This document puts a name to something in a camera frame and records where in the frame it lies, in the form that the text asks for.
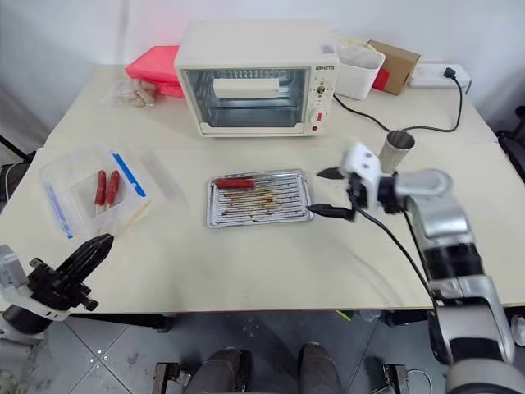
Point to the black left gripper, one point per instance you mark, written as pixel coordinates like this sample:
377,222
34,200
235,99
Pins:
57,289

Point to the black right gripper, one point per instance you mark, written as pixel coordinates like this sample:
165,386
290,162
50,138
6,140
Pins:
359,191

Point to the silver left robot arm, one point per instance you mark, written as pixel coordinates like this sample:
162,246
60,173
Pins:
20,324

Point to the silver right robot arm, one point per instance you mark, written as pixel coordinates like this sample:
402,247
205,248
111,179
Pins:
451,230

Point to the ribbed metal baking tray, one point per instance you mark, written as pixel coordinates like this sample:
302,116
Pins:
266,205

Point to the skewered red sausage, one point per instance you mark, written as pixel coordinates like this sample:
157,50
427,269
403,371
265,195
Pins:
112,189
100,189

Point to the stainless steel cup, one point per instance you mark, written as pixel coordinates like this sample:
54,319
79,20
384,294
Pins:
395,154

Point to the red sausage without skewer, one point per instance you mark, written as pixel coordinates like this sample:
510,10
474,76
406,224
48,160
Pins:
234,183

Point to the clear plastic food container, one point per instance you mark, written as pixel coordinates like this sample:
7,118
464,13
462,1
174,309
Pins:
61,180

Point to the black equipment beside table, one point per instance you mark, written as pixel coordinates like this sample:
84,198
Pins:
14,176

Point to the white rectangular bin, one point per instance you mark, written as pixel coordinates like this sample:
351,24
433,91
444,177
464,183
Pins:
354,80

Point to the red flat packet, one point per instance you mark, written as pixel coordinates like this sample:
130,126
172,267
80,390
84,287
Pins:
380,78

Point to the yellow green item under table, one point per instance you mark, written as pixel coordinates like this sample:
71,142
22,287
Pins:
345,316

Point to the crumpled clear plastic bag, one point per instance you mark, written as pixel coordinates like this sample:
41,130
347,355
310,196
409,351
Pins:
359,55

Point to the brown cardboard box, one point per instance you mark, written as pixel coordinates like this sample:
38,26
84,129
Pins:
395,61

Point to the white power strip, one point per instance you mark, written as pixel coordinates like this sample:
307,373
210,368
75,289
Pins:
428,76

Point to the cream toaster oven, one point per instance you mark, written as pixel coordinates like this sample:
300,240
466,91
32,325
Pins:
254,45

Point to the black power plug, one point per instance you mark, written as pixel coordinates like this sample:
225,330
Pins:
449,73

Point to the clear bag of sausages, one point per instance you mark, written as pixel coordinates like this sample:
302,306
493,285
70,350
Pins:
137,93

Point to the dark rounded shape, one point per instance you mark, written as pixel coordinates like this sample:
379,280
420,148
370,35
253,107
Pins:
223,371
320,369

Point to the black chair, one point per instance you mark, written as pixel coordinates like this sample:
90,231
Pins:
512,143

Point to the red plastic box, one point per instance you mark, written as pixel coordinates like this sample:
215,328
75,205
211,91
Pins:
152,61

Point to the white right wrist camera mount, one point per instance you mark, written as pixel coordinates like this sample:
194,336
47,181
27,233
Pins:
363,162

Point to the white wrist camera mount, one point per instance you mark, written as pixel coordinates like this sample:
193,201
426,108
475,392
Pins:
24,299
363,162

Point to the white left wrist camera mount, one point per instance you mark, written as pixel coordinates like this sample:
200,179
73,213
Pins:
24,299

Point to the black table leg bracket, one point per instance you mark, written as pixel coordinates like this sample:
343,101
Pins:
162,322

